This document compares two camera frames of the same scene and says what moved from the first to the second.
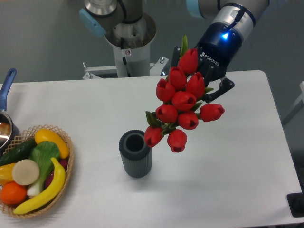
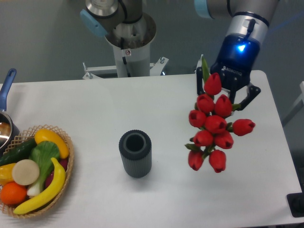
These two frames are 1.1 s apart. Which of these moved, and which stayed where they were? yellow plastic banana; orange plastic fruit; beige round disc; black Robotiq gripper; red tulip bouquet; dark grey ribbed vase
Moved: red tulip bouquet; black Robotiq gripper
Stayed: orange plastic fruit; dark grey ribbed vase; beige round disc; yellow plastic banana
